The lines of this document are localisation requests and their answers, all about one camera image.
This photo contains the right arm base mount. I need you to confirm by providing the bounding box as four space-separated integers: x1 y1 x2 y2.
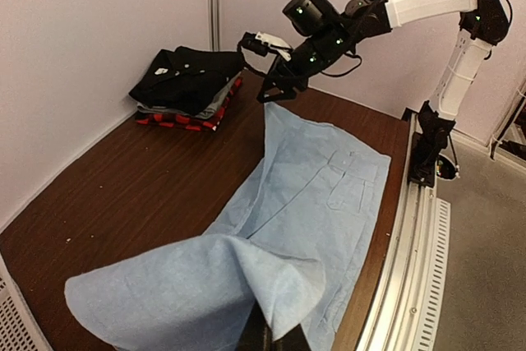
408 100 459 187

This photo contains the light blue long sleeve shirt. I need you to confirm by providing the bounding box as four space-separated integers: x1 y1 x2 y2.
64 103 390 350

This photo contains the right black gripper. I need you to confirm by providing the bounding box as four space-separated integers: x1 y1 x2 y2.
256 28 358 103

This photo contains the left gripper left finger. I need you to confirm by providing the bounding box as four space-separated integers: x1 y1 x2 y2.
238 302 273 351

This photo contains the black shirt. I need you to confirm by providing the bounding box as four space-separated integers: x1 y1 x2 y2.
129 46 243 116

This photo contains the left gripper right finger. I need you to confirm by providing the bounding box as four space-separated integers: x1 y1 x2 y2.
273 325 311 351

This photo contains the white plastic laundry basket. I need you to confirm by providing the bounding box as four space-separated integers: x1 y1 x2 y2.
1 277 52 351

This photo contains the red plaid shirt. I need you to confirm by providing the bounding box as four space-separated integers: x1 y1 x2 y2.
134 76 242 132

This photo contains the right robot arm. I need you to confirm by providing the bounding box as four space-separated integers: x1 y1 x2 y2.
255 0 513 165

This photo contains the grey shirt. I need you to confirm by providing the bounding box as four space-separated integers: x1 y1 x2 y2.
137 73 242 120

